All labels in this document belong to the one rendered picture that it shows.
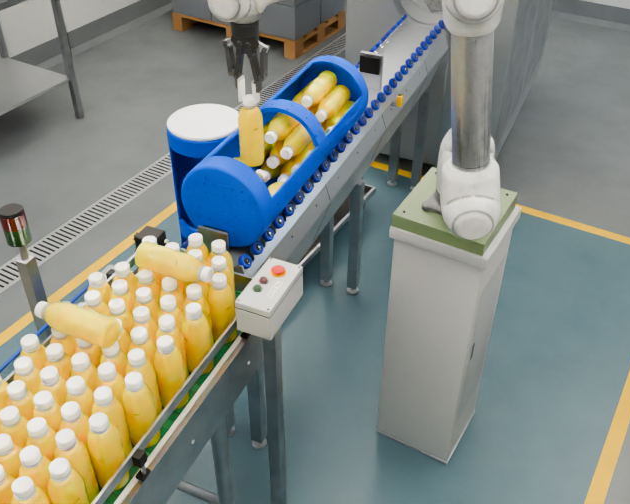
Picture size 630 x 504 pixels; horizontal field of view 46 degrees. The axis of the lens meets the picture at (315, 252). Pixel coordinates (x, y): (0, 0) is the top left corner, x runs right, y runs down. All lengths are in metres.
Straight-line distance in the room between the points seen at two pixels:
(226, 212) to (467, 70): 0.83
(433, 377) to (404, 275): 0.42
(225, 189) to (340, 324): 1.39
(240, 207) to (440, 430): 1.17
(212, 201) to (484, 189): 0.79
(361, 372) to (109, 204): 1.85
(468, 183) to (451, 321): 0.61
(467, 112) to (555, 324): 1.86
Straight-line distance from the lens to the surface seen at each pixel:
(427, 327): 2.50
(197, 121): 2.82
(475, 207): 1.98
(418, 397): 2.75
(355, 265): 3.45
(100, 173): 4.61
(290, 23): 5.84
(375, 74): 3.26
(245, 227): 2.22
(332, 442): 2.96
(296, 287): 1.98
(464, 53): 1.82
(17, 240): 2.07
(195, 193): 2.25
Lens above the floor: 2.35
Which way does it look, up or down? 38 degrees down
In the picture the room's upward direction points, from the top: straight up
